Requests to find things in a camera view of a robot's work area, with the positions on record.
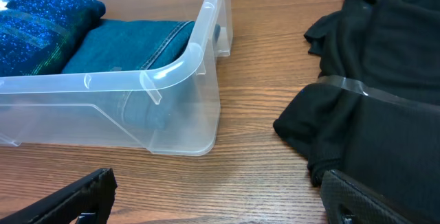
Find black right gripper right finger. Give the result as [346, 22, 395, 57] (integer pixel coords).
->
[320, 170, 430, 224]

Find clear plastic storage container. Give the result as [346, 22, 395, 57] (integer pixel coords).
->
[1, 0, 233, 156]

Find sparkly blue garment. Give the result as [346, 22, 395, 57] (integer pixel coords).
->
[1, 0, 106, 77]

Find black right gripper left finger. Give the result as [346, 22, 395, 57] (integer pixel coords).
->
[1, 168, 118, 224]

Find blue denim jeans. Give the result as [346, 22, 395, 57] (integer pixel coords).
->
[60, 18, 221, 131]

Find large black garment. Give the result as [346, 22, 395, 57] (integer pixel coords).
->
[273, 0, 439, 222]

